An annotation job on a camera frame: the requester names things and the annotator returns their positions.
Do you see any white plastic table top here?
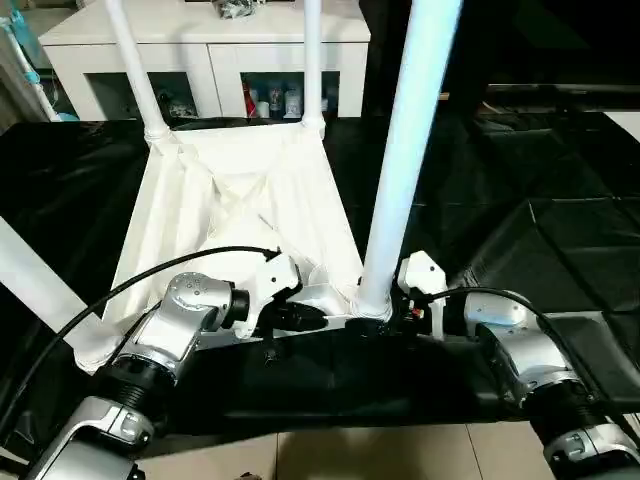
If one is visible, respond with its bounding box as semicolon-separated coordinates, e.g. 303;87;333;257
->
68;120;393;373

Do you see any black plastic mat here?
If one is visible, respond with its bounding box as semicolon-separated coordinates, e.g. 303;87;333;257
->
0;100;640;451

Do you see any white cabinet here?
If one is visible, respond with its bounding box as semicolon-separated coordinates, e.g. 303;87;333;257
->
38;0;371;123

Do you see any white flat board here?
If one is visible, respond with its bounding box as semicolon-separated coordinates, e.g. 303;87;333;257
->
605;110;640;139

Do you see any small grey object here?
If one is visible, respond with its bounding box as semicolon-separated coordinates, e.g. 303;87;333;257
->
215;0;263;19

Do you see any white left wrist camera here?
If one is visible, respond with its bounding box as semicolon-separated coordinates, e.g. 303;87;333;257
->
245;252;304;338

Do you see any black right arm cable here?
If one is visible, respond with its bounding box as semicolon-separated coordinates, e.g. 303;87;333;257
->
415;286;640;441

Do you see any black metal rail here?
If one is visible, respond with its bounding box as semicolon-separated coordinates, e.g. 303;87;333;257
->
485;82;640;99

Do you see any teal white mop handle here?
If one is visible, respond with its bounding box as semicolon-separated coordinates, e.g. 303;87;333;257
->
0;15;76;121

